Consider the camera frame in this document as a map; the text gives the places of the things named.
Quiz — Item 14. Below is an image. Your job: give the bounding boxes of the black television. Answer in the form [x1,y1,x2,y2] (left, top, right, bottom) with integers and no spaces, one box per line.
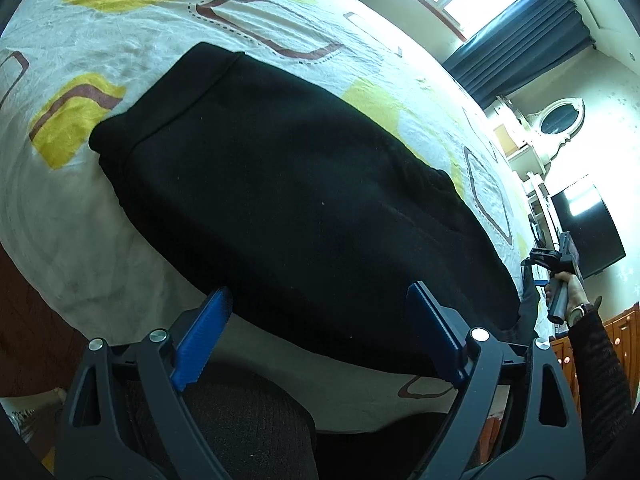
[550,175,627,279]

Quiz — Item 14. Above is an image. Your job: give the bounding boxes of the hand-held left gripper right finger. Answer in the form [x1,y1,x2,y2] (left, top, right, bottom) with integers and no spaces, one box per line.
[406,281,586,480]

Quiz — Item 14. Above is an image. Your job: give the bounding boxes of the oval mirror white frame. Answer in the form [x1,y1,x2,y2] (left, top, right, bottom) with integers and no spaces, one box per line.
[529,96,587,150]

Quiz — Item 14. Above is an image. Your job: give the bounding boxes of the bed with patterned white sheet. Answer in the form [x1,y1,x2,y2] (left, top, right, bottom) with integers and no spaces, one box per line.
[0,0,538,436]

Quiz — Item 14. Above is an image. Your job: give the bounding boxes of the white dresser with oval mirror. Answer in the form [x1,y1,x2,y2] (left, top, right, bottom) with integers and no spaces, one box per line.
[492,94,567,261]

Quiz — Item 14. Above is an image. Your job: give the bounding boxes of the wooden cabinet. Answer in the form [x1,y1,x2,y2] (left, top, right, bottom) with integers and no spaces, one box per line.
[547,302,640,411]

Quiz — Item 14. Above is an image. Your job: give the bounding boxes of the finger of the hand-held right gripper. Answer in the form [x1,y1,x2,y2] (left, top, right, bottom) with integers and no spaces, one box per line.
[520,254,552,289]

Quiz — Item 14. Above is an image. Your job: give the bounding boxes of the yellow box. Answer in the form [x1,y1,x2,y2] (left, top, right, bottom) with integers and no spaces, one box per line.
[494,124,521,157]

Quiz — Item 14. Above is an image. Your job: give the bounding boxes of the person's right hand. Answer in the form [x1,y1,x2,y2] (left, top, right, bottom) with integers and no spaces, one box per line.
[544,270,589,322]

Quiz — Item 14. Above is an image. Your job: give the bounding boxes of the black pants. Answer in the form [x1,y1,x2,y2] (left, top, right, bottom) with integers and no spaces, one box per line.
[89,42,541,378]

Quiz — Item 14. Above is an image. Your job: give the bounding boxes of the dark blue curtain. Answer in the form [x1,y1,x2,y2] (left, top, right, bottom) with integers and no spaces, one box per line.
[442,0,597,109]

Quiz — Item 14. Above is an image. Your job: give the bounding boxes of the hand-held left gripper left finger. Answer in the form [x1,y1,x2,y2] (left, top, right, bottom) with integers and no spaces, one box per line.
[54,286,236,480]

